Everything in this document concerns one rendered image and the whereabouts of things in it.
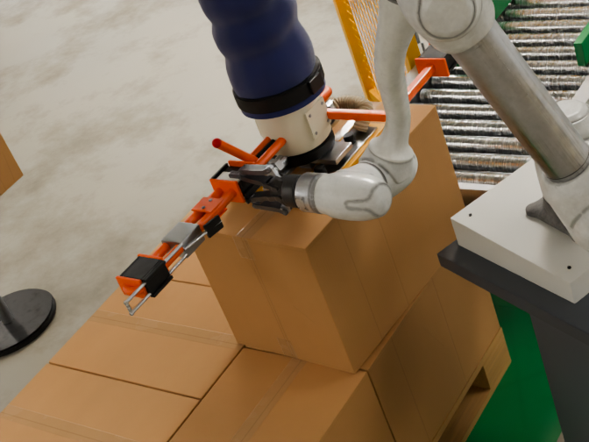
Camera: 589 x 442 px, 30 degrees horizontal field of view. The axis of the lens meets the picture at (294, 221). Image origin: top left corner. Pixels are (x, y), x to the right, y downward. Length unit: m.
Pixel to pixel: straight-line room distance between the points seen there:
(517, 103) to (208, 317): 1.35
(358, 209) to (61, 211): 3.03
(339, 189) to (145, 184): 2.82
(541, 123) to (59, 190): 3.59
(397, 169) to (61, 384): 1.24
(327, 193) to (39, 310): 2.37
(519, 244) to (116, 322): 1.31
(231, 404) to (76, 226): 2.35
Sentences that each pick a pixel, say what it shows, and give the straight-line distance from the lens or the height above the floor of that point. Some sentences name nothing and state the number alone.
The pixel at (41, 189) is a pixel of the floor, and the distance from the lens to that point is 5.49.
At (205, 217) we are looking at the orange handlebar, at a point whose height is 1.09.
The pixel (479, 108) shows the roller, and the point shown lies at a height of 0.55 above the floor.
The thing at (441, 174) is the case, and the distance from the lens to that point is 2.92.
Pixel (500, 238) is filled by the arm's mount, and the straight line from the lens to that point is 2.54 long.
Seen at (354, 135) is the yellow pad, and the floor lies 0.97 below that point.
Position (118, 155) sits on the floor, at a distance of 5.45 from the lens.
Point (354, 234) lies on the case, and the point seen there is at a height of 0.86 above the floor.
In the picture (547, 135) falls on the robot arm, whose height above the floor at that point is 1.20.
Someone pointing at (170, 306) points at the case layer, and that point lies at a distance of 3.24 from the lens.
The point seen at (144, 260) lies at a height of 1.10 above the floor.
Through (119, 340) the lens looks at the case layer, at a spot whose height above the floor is 0.54.
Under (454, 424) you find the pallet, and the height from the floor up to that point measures 0.02.
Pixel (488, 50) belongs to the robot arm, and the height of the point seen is 1.41.
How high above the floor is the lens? 2.33
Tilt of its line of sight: 32 degrees down
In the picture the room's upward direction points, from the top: 22 degrees counter-clockwise
